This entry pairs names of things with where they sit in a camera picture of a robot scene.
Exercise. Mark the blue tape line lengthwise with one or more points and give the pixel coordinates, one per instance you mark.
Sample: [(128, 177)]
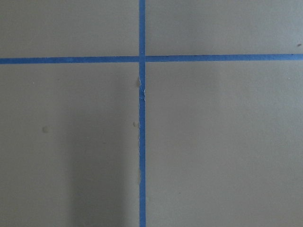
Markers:
[(142, 152)]

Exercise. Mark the blue tape line crosswise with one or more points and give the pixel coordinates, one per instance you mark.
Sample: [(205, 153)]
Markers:
[(161, 58)]

